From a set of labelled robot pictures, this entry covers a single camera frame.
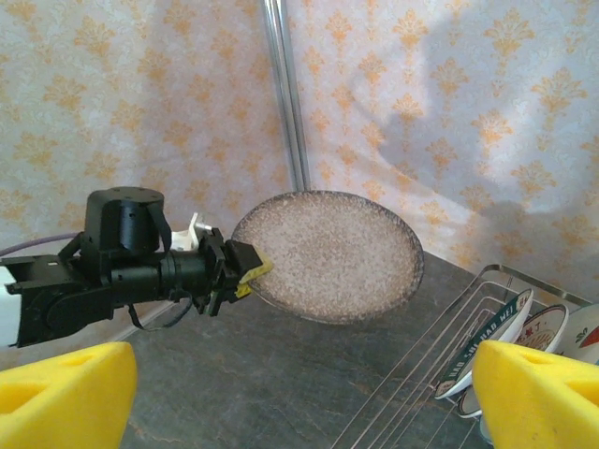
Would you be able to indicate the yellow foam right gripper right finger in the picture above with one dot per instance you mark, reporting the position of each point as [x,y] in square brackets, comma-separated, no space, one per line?
[533,402]

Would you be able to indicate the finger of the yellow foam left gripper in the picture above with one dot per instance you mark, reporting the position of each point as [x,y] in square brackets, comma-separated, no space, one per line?
[245,262]
[241,289]

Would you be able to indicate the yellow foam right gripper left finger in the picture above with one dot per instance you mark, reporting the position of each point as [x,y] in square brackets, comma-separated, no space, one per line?
[61,402]

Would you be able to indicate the teal rimmed plate with lettering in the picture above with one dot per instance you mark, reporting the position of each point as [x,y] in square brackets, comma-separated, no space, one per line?
[468,362]

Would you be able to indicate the white plate with strawberry print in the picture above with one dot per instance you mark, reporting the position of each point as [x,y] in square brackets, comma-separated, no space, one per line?
[585,337]

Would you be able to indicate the brown speckled ceramic plate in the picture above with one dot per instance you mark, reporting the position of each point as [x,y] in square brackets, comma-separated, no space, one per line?
[337,257]

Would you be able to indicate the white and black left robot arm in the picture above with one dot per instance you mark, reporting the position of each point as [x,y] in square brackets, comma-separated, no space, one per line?
[7,318]

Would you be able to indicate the aluminium frame post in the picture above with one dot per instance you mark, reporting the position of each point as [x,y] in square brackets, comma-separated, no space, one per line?
[285,93]

